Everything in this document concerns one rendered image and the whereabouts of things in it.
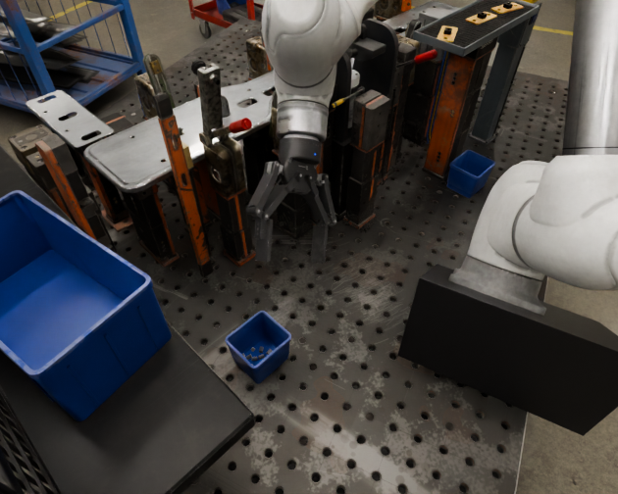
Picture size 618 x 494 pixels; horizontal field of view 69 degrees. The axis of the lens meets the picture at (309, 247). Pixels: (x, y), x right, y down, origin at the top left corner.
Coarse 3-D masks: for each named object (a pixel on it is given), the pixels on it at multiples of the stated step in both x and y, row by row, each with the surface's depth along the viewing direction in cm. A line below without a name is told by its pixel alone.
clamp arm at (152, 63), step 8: (144, 56) 110; (152, 56) 109; (144, 64) 110; (152, 64) 109; (160, 64) 111; (152, 72) 111; (160, 72) 111; (152, 80) 112; (160, 80) 113; (160, 88) 114; (168, 88) 115
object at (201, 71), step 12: (192, 72) 86; (204, 72) 82; (216, 72) 84; (204, 84) 84; (216, 84) 86; (204, 96) 86; (216, 96) 88; (204, 108) 89; (216, 108) 90; (204, 120) 91; (216, 120) 92
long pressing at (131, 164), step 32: (352, 64) 132; (256, 96) 119; (128, 128) 109; (160, 128) 108; (192, 128) 108; (256, 128) 109; (96, 160) 100; (128, 160) 100; (160, 160) 100; (192, 160) 100; (128, 192) 94
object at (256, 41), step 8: (248, 40) 132; (256, 40) 132; (248, 48) 133; (256, 48) 131; (264, 48) 129; (248, 56) 135; (256, 56) 133; (264, 56) 130; (248, 64) 137; (256, 64) 134; (264, 64) 132; (248, 72) 140; (256, 72) 136; (264, 72) 134; (272, 88) 140
